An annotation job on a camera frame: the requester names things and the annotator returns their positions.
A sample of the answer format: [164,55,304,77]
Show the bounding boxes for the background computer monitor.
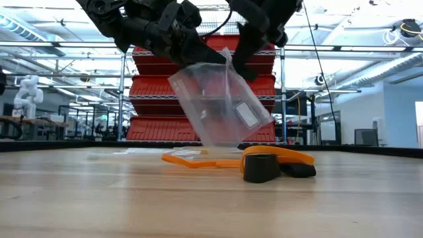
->
[319,110,341,145]

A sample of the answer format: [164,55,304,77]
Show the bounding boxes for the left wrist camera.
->
[165,1,182,33]

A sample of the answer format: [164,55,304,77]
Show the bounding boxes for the red plastic storage bin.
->
[125,115,202,142]
[197,74,277,116]
[204,34,276,76]
[129,74,200,116]
[132,34,212,76]
[200,116,277,143]

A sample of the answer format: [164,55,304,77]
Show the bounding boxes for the black hanging cable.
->
[302,0,342,136]

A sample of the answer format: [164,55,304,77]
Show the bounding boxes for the black left camera cable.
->
[197,6,233,38]

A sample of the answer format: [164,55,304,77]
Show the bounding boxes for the chrome wire shelf rack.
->
[117,3,289,143]

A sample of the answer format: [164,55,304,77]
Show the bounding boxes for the black background screen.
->
[273,88,309,117]

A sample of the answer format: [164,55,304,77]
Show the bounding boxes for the wooden background workbench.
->
[0,114,71,141]

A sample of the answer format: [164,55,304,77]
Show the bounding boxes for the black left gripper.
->
[114,0,227,67]

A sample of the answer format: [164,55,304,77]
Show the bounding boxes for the black ceiling cable reel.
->
[399,18,423,39]

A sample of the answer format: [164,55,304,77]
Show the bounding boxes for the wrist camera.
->
[165,1,182,33]
[230,0,271,33]

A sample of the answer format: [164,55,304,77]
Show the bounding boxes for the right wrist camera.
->
[230,0,271,33]

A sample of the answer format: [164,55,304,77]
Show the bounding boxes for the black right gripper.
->
[233,0,303,81]

